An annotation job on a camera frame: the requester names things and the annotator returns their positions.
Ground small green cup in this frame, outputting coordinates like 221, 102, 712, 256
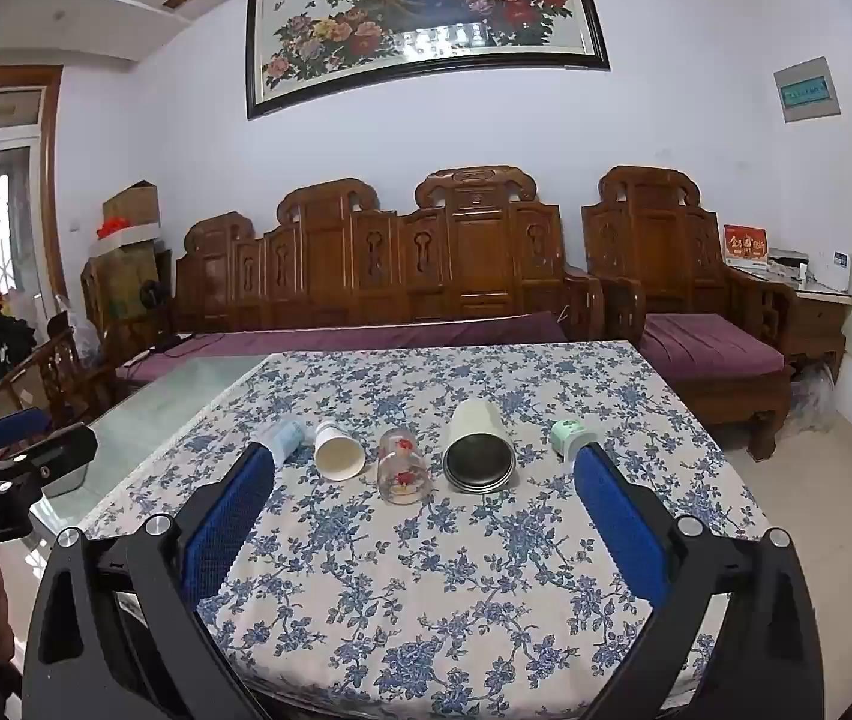
550, 419, 606, 474

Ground wooden chair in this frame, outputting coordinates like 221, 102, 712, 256
0, 325, 106, 430

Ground grey wall electrical box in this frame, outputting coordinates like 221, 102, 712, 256
773, 56, 844, 125

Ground carved wooden armchair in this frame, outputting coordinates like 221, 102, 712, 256
581, 165, 799, 463

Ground light blue cup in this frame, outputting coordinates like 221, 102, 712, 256
259, 420, 310, 467

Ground cream steel-lined cup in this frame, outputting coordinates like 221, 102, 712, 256
442, 398, 518, 497

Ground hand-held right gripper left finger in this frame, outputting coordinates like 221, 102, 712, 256
21, 442, 278, 720

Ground white paper cup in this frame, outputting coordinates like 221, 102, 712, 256
312, 420, 366, 483

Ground purple armchair cushion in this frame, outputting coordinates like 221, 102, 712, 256
639, 313, 786, 378

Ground red gift box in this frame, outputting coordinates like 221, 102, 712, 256
722, 224, 771, 266

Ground blue floral tablecloth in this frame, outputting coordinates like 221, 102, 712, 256
77, 340, 781, 720

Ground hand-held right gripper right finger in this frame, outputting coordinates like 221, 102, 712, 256
573, 442, 826, 720

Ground white and blue box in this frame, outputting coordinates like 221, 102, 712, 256
819, 250, 852, 293

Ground wooden side table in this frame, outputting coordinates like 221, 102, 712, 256
726, 266, 852, 385

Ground black charger cable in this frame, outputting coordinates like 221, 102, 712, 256
150, 329, 196, 359

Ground brown cardboard box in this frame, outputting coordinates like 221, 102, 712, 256
101, 180, 161, 231

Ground framed peacock flower painting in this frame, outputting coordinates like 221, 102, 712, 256
244, 0, 611, 122

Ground carved wooden sofa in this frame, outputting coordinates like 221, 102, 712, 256
81, 165, 607, 391

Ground clear glass cup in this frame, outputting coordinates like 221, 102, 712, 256
376, 426, 434, 504

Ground long purple sofa cushion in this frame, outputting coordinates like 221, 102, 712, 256
117, 310, 569, 383

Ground stacked cardboard boxes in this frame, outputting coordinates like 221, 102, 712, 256
84, 246, 173, 325

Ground clear plastic bag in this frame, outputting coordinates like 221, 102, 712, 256
784, 362, 841, 437

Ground white box with red contents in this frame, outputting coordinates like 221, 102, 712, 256
88, 216, 162, 257

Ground small black fan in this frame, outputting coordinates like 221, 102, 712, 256
136, 278, 173, 314

